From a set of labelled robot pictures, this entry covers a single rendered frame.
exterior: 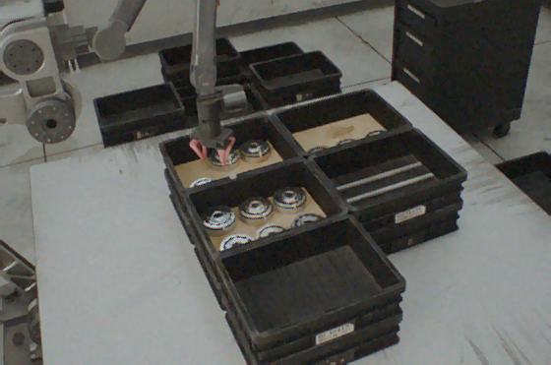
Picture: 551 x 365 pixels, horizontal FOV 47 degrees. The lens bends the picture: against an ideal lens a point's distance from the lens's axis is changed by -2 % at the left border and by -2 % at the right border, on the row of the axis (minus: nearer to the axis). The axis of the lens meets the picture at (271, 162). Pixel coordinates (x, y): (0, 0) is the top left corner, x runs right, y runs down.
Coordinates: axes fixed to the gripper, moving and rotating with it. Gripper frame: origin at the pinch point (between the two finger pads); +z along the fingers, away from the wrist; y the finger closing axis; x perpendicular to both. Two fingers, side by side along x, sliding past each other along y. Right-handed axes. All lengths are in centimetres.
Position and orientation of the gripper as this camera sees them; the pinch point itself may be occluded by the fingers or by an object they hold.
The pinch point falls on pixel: (214, 159)
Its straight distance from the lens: 177.6
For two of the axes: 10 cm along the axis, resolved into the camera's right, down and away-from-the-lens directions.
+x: -3.9, 5.5, -7.4
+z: 0.5, 8.2, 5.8
